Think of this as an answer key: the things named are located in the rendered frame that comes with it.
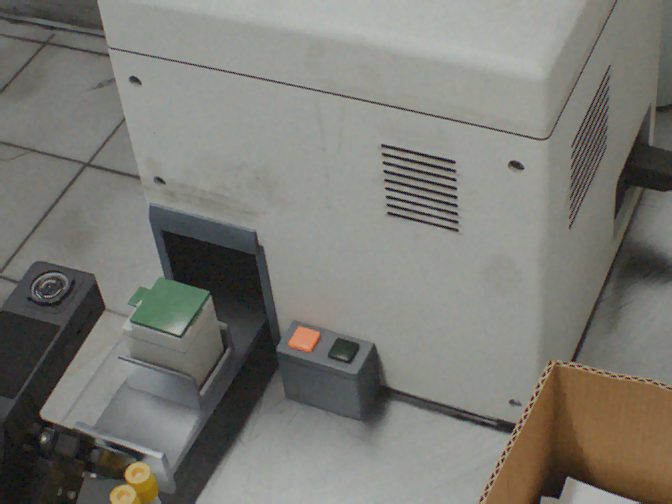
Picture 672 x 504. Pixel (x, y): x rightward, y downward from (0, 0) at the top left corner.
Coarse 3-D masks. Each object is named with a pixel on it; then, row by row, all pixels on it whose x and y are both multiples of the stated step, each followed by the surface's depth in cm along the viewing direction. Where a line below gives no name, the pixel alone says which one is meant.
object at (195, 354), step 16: (208, 304) 85; (128, 320) 85; (208, 320) 85; (128, 336) 85; (144, 336) 84; (160, 336) 83; (192, 336) 84; (208, 336) 86; (144, 352) 86; (160, 352) 85; (176, 352) 84; (192, 352) 84; (208, 352) 87; (176, 368) 85; (192, 368) 85; (208, 368) 87
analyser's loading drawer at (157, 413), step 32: (224, 256) 96; (224, 288) 94; (256, 288) 94; (224, 320) 92; (256, 320) 92; (224, 352) 89; (128, 384) 88; (160, 384) 87; (192, 384) 85; (224, 384) 88; (128, 416) 87; (160, 416) 87; (192, 416) 86; (128, 448) 83; (160, 448) 85; (160, 480) 84
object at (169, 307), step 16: (144, 288) 85; (160, 288) 85; (176, 288) 85; (192, 288) 85; (128, 304) 85; (144, 304) 84; (160, 304) 84; (176, 304) 84; (192, 304) 84; (144, 320) 83; (160, 320) 83; (176, 320) 83; (192, 320) 83; (176, 336) 83
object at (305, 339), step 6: (300, 330) 89; (306, 330) 89; (312, 330) 89; (294, 336) 89; (300, 336) 88; (306, 336) 88; (312, 336) 88; (318, 336) 89; (294, 342) 88; (300, 342) 88; (306, 342) 88; (312, 342) 88; (300, 348) 88; (306, 348) 88
